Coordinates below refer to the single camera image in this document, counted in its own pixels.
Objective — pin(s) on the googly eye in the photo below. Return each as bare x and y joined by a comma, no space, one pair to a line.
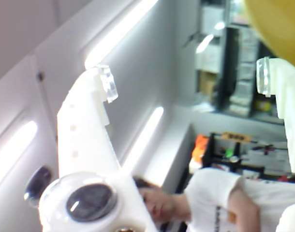
89,200

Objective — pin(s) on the ceiling light strip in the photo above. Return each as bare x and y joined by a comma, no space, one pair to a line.
145,135
14,154
121,31

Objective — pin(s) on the black tool rack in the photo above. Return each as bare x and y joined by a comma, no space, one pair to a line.
217,154

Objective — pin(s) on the grey drawer cabinet tower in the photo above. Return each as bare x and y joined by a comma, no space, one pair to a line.
244,72

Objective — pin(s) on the person in white shirt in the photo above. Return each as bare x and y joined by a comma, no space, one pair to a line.
210,193

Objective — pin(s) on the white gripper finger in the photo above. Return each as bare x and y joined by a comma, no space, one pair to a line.
82,135
290,96

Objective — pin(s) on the orange object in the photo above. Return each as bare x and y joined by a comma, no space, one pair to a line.
200,148

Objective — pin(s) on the dark ceiling dome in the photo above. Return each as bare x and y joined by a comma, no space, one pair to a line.
38,183

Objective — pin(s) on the yellow plate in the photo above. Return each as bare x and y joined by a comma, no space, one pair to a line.
278,24

